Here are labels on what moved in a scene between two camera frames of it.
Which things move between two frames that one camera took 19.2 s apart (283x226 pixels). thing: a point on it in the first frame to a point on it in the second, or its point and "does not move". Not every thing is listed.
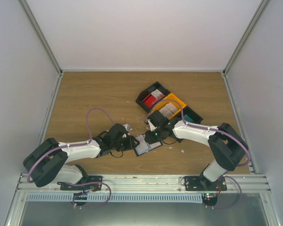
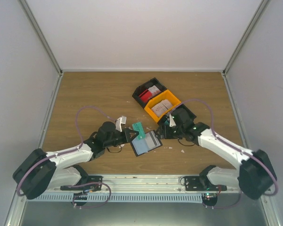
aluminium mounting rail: (156, 182) does not move
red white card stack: (151, 99) to (148, 93)
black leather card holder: (144, 147) does not move
